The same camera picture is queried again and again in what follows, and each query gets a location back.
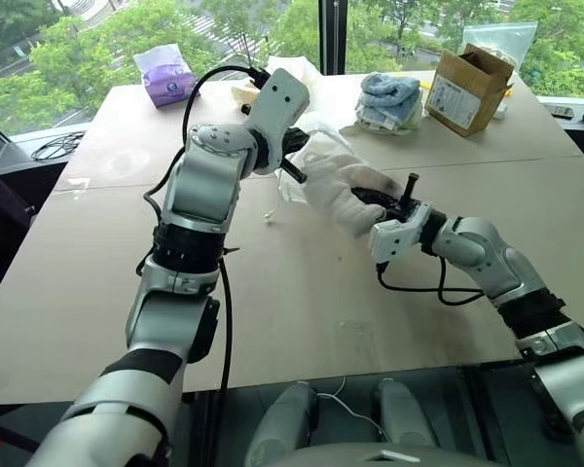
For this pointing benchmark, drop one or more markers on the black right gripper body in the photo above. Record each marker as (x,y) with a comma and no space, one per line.
(400,206)

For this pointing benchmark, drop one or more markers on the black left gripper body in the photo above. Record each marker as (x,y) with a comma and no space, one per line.
(297,140)

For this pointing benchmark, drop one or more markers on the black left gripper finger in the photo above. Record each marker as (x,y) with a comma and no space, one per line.
(293,173)

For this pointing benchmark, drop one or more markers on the black right gripper flat finger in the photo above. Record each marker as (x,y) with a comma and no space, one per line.
(370,195)

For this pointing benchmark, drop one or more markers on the white towel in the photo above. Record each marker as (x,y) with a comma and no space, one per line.
(343,197)

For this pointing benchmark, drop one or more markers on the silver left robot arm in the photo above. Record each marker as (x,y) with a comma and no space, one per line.
(199,180)

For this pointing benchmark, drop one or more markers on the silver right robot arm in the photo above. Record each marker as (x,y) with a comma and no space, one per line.
(496,258)

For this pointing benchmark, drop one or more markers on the blue folded towel pile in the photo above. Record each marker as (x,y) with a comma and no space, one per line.
(388,95)

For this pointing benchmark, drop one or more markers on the clear plastic zip bag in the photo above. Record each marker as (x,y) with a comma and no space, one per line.
(499,36)

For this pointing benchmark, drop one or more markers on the brown cardboard box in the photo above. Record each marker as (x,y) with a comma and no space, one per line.
(467,95)

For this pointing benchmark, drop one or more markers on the small white box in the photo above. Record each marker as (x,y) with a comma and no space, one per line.
(501,110)

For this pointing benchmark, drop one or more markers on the purple tissue pack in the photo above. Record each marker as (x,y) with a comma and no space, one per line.
(166,78)

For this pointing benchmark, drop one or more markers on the dark handheld device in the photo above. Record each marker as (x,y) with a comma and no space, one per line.
(562,111)

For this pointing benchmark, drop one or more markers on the grey rounded robot leg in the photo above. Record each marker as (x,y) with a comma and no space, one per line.
(404,413)
(282,420)

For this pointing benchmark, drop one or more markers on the grey robot torso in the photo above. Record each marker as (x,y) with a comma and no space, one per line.
(379,455)

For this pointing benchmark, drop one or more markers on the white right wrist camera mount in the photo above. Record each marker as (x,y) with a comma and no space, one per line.
(396,238)

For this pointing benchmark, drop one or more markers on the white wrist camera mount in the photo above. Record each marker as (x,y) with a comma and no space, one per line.
(396,238)
(278,104)

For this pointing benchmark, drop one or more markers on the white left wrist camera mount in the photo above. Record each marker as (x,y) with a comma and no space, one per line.
(278,104)

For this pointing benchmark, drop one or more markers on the black window frame post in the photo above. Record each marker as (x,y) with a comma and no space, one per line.
(333,36)

